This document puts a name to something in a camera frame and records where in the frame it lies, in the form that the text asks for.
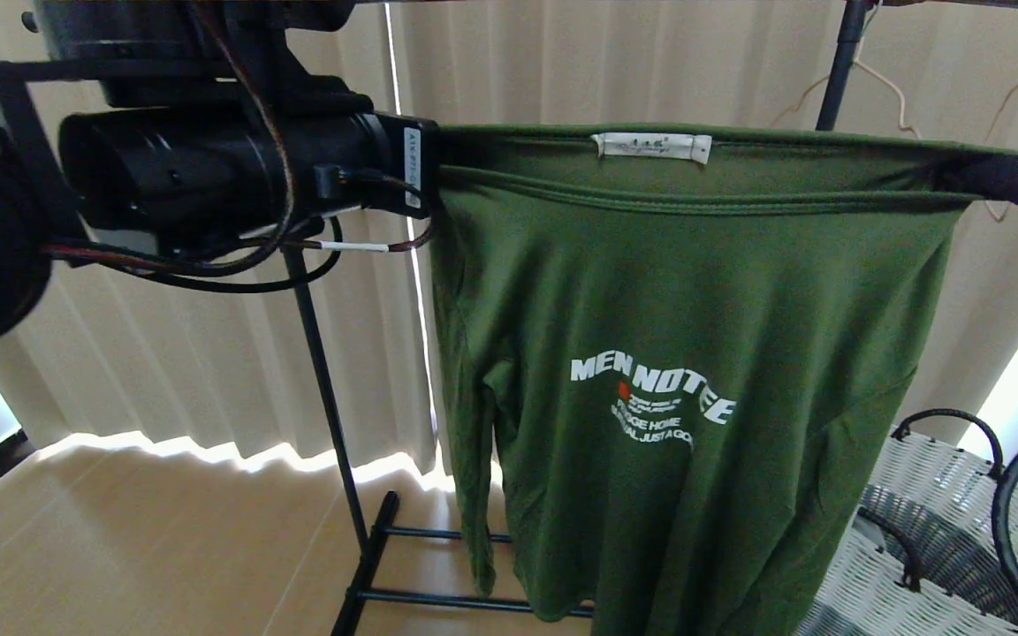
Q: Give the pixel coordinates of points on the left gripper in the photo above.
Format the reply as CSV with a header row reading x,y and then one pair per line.
x,y
226,177

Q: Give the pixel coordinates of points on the green long-sleeved shirt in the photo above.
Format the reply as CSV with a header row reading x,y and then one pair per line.
x,y
695,291

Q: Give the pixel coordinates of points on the black clothes rack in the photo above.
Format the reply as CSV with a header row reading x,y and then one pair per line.
x,y
323,380

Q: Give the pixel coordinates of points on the white laundry basket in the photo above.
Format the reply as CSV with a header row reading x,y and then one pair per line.
x,y
942,495

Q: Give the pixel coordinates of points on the beige curtain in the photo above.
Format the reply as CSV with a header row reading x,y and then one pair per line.
x,y
164,371

